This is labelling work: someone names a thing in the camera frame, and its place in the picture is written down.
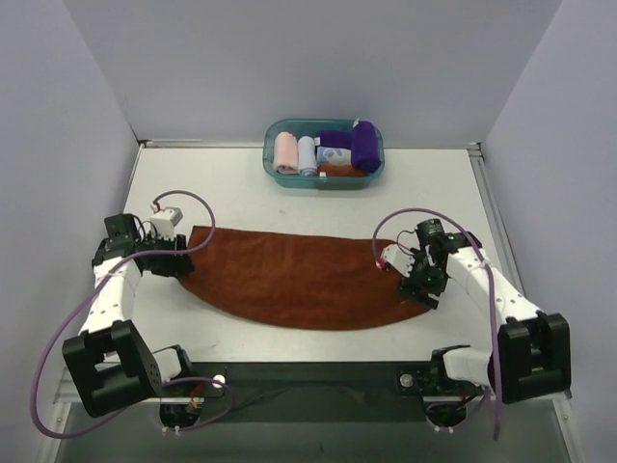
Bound brown towel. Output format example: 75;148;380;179
180;227;428;331
318;164;366;178

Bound purple towel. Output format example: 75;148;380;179
351;121;381;174
314;130;353;150

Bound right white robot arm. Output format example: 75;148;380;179
381;219;572;404

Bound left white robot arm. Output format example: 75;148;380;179
62;207;195;418

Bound brown rolled towel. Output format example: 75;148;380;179
318;164;366;178

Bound white patterned rolled towel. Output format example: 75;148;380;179
316;146;351;166

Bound pink rolled towel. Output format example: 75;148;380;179
273;132;299;175

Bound light blue rolled towel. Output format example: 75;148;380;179
298;136;317;177

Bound purple folded towel in basket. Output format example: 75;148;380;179
314;130;353;150

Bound teal plastic basket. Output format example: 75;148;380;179
262;119;385;190

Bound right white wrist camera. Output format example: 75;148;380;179
378;244;415;278

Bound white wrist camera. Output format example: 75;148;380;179
378;244;415;278
149;207;183;240

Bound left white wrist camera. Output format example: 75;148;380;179
149;207;183;240

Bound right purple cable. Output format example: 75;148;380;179
371;207;502;440

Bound aluminium right side rail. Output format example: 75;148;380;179
468;144;524;292

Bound aluminium rail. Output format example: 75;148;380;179
55;368;573;403
468;144;524;292

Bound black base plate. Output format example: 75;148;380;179
138;362;483;425

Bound aluminium front rail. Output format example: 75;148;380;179
55;368;573;403

